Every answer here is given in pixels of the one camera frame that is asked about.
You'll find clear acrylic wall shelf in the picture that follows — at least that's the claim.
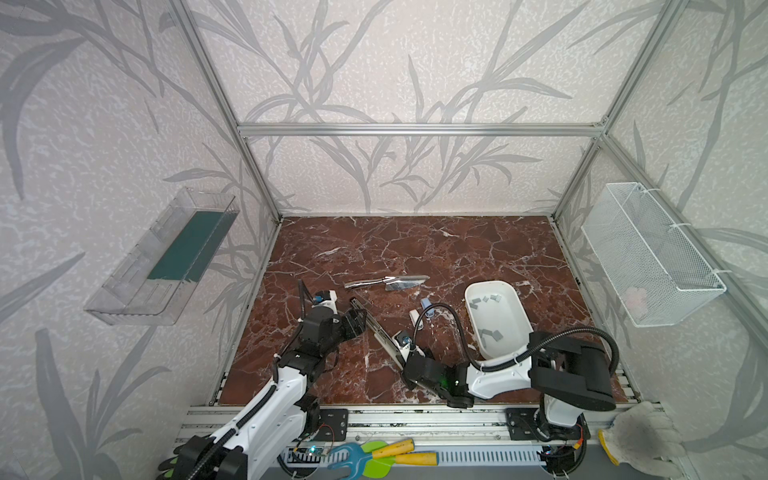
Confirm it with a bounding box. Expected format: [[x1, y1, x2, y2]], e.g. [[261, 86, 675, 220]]
[[84, 187, 240, 326]]

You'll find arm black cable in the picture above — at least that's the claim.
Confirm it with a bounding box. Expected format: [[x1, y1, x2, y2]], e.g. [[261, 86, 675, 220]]
[[179, 279, 319, 480], [411, 302, 622, 379]]

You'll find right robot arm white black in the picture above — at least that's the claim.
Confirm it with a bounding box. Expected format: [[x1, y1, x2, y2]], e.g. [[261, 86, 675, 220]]
[[399, 327, 619, 428]]

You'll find pink object in basket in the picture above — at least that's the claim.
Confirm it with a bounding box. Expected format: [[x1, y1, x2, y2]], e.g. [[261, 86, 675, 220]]
[[623, 287, 649, 320]]

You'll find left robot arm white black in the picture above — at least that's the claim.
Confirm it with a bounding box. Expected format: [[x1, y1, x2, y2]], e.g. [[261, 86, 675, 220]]
[[165, 301, 368, 479]]

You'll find green trowel yellow handle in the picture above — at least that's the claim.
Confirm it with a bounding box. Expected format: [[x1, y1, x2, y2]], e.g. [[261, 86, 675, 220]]
[[362, 439, 439, 479]]

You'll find black white stapler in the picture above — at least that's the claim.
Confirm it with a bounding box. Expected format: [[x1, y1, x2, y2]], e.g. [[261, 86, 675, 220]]
[[350, 297, 405, 372]]

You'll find white knit work glove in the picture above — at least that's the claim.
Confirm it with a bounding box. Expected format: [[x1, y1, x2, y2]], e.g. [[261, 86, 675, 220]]
[[598, 401, 686, 479]]

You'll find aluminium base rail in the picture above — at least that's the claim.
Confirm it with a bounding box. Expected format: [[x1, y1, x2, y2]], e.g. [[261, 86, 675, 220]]
[[173, 403, 637, 469]]

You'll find white wire mesh basket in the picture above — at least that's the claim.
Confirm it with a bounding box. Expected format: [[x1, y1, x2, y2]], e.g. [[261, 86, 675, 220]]
[[582, 182, 727, 328]]

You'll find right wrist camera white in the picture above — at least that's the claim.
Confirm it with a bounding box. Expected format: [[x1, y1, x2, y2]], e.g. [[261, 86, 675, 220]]
[[394, 331, 413, 358]]

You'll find small white stapler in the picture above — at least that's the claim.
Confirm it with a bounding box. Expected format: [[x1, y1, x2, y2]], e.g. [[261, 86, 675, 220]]
[[409, 309, 424, 331]]

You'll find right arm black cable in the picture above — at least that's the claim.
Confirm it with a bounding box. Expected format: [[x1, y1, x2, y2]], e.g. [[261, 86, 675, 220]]
[[411, 302, 622, 379]]

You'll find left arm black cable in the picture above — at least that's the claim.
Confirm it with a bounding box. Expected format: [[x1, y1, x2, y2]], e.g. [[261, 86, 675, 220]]
[[179, 279, 319, 480]]

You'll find white plastic tray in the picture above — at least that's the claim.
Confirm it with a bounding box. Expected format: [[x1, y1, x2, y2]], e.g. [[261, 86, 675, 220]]
[[465, 280, 533, 360]]

